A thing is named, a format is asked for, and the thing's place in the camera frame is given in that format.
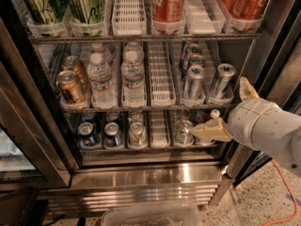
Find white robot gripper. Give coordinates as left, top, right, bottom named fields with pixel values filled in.
left=190, top=76, right=280, bottom=150

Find gold can back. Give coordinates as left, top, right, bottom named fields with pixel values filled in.
left=62, top=56, right=88, bottom=91

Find white empty tray top shelf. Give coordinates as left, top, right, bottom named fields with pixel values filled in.
left=112, top=0, right=147, bottom=36

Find brown tea bottle white cap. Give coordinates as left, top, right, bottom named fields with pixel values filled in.
left=196, top=109, right=220, bottom=147

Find blue pepsi can front left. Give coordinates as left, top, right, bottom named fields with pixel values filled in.
left=78, top=122, right=99, bottom=146

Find water bottle front left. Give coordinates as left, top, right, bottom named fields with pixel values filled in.
left=87, top=53, right=114, bottom=109

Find white empty tray shelf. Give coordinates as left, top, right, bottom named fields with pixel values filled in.
left=148, top=41, right=176, bottom=107
left=112, top=0, right=147, bottom=36
left=150, top=111, right=171, bottom=149

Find silver redbull can front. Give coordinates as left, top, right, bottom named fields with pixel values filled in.
left=183, top=66, right=205, bottom=100

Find orange cable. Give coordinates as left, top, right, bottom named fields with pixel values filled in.
left=261, top=159, right=299, bottom=226

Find gold can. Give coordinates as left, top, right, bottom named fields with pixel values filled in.
left=62, top=56, right=88, bottom=91
left=56, top=70, right=86, bottom=105

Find water bottle back right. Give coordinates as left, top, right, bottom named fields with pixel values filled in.
left=123, top=41, right=144, bottom=61

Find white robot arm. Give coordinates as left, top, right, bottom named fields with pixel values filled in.
left=189, top=76, right=301, bottom=177

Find red coke can centre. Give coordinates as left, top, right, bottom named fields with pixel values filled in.
left=151, top=0, right=184, bottom=23

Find blue pepsi can back left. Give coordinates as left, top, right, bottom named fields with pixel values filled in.
left=82, top=112, right=101, bottom=133

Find silver redbull can lane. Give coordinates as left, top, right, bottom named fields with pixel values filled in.
left=209, top=63, right=236, bottom=99

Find green can top left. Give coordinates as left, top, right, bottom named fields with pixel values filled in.
left=24, top=0, right=67, bottom=24

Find water bottle back left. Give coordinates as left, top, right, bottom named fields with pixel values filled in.
left=91, top=43, right=113, bottom=66

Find blue pepsi can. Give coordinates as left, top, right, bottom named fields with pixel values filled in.
left=105, top=111, right=123, bottom=129
left=104, top=122, right=123, bottom=148
left=82, top=112, right=101, bottom=133
left=78, top=122, right=99, bottom=146

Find gold can front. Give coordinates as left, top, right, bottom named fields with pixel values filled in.
left=56, top=70, right=86, bottom=105

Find water bottle front right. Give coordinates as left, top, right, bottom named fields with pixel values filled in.
left=121, top=51, right=145, bottom=107

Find redbull can back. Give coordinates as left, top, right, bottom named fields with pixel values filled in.
left=179, top=42, right=203, bottom=73

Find redbull can middle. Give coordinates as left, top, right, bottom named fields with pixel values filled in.
left=182, top=54, right=205, bottom=79

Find green can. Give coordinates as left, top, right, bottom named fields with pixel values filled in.
left=68, top=0, right=105, bottom=24
left=24, top=0, right=67, bottom=24

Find white empty tray bottom shelf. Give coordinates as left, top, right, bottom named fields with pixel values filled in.
left=150, top=111, right=171, bottom=149

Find white empty tray middle shelf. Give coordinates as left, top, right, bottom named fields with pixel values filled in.
left=148, top=41, right=176, bottom=107

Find water bottle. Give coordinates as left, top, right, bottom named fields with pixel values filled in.
left=87, top=53, right=114, bottom=109
left=91, top=43, right=113, bottom=66
left=121, top=51, right=145, bottom=107
left=123, top=41, right=144, bottom=61

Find white empty tray top right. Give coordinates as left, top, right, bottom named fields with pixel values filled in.
left=183, top=0, right=226, bottom=35

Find steel fridge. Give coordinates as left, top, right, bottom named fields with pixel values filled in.
left=0, top=0, right=301, bottom=218

